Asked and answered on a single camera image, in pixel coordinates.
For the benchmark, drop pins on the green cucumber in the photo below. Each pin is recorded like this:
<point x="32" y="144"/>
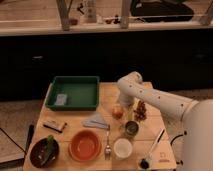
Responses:
<point x="50" y="146"/>

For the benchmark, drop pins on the small grey sponge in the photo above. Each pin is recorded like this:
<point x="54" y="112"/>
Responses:
<point x="61" y="99"/>

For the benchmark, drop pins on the metal tin can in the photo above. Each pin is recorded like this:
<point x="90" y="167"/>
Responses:
<point x="131" y="129"/>

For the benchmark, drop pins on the wooden table leg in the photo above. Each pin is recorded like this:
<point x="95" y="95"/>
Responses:
<point x="63" y="10"/>
<point x="125" y="8"/>

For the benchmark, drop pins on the wooden table leg middle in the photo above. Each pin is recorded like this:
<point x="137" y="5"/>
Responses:
<point x="125" y="8"/>

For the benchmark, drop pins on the grey folded cloth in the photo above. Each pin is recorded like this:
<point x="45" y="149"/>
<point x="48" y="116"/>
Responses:
<point x="95" y="121"/>

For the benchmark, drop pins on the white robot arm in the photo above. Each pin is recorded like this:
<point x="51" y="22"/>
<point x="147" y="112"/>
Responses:
<point x="196" y="116"/>

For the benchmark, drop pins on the silver fork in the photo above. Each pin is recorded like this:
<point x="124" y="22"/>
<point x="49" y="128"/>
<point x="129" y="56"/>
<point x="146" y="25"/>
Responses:
<point x="107" y="150"/>

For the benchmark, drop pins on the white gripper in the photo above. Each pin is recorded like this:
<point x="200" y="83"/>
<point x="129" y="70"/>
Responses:
<point x="125" y="100"/>

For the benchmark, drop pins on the orange bowl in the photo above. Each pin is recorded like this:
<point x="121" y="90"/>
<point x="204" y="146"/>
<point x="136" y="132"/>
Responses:
<point x="85" y="146"/>

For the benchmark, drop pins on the small brown box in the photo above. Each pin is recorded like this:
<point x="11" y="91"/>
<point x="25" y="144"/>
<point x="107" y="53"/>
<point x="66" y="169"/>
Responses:
<point x="57" y="126"/>

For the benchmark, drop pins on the dark brown bowl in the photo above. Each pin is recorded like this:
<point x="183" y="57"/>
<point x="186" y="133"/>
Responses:
<point x="37" y="154"/>

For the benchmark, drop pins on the dark grape bunch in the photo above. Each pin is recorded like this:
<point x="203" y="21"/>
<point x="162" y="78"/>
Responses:
<point x="140" y="112"/>

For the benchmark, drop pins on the red yellow apple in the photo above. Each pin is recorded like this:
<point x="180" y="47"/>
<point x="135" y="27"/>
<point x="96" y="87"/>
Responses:
<point x="117" y="112"/>

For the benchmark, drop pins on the white cup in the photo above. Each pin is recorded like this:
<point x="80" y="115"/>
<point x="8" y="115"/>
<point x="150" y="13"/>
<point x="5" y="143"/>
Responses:
<point x="122" y="148"/>

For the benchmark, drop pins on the green plastic tray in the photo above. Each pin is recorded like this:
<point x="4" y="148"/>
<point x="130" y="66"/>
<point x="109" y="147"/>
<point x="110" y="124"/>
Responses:
<point x="82" y="92"/>

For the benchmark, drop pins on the black bag on shelf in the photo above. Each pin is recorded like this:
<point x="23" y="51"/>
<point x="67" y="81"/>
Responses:
<point x="161" y="10"/>

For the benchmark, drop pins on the wooden table leg left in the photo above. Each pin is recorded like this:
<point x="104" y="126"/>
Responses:
<point x="63" y="10"/>

